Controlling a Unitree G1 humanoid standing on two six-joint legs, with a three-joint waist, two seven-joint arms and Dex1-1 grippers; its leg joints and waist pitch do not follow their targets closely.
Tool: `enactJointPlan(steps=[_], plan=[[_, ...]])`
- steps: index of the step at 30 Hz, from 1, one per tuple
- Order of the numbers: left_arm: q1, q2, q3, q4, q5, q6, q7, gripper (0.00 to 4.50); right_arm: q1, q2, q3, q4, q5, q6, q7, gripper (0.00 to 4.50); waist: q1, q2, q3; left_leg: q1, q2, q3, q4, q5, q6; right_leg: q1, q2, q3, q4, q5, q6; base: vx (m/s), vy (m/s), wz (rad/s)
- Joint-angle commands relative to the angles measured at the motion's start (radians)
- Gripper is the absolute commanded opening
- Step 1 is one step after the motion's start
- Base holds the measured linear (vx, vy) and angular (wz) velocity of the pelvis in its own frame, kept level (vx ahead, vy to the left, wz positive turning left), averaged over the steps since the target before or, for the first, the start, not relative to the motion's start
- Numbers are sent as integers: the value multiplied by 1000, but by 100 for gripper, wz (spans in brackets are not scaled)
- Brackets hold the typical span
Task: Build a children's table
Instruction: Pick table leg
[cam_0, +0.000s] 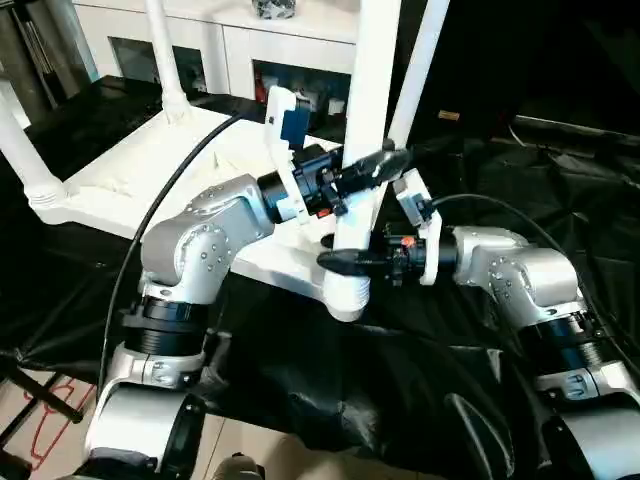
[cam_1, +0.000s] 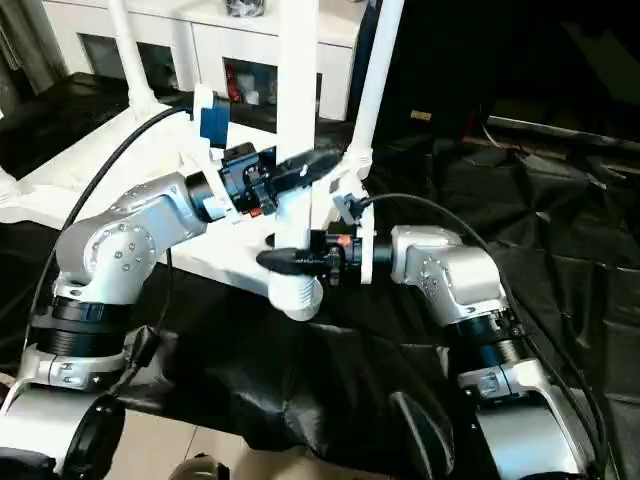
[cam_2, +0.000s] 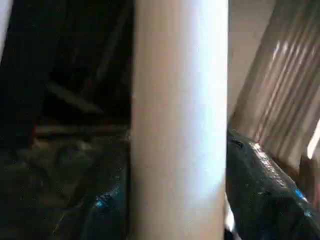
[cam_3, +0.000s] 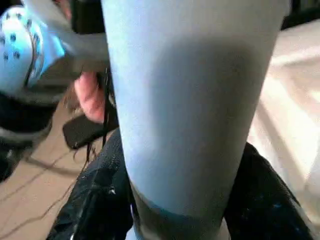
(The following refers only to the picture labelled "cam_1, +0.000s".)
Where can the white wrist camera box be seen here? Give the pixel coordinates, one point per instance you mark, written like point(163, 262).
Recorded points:
point(210, 120)
point(355, 225)

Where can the black plastic mat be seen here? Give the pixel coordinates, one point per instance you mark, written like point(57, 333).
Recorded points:
point(570, 260)

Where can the small tan label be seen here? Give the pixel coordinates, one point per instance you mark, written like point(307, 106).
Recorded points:
point(420, 116)

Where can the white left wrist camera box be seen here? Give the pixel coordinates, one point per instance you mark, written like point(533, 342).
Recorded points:
point(210, 120)

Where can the white plastic table top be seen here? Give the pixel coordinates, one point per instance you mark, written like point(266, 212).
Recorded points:
point(100, 160)

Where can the red bottle in cabinet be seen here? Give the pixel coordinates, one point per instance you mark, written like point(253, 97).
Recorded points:
point(232, 82)

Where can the white plastic table leg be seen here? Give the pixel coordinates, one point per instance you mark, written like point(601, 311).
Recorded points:
point(297, 80)
point(132, 55)
point(5, 185)
point(378, 80)

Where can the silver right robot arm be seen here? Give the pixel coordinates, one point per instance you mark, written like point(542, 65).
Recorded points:
point(460, 290)

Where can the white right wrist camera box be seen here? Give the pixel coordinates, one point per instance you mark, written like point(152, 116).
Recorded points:
point(355, 225)

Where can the long black bar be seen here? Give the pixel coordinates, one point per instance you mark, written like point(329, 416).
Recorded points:
point(570, 135)

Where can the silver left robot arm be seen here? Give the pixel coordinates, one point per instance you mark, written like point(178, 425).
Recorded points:
point(120, 250)

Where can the white cabinet with glass doors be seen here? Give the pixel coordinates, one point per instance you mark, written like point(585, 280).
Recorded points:
point(180, 30)

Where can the grey object on cabinet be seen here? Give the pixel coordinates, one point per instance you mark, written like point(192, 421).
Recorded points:
point(246, 6)

